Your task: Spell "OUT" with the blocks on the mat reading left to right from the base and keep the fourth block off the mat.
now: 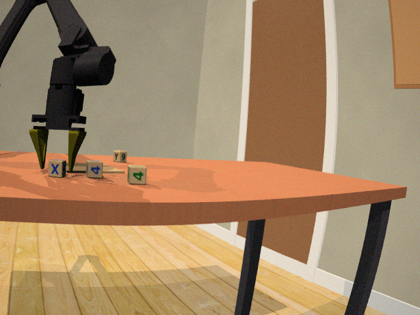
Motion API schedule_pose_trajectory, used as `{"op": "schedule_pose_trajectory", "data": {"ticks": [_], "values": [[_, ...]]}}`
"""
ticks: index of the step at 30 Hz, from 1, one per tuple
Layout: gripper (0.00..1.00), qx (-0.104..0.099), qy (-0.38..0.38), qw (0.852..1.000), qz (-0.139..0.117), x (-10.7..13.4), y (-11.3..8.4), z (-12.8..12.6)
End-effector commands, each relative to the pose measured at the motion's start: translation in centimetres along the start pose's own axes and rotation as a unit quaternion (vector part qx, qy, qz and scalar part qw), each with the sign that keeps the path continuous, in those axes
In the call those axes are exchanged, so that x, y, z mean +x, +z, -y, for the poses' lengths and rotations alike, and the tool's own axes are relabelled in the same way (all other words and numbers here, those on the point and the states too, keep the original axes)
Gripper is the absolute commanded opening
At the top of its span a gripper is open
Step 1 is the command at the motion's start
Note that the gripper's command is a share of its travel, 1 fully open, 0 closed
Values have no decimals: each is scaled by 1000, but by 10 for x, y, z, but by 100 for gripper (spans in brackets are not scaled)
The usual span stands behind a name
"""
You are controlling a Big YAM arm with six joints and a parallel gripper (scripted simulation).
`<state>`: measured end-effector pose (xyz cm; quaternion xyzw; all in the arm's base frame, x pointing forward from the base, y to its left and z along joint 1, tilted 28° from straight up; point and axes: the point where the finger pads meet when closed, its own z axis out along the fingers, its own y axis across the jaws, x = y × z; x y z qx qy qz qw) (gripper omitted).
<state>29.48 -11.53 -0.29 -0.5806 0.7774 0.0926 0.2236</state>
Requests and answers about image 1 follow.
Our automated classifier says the beige flat mat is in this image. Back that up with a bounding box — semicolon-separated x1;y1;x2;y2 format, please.
66;163;125;173

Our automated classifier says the beige letter block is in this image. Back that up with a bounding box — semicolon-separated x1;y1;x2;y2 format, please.
86;160;103;179
113;151;127;163
127;165;147;185
49;159;66;178

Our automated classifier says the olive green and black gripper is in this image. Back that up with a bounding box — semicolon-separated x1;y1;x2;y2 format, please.
30;85;87;172

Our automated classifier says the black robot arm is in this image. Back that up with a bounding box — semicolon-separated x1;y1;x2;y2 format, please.
0;0;116;90

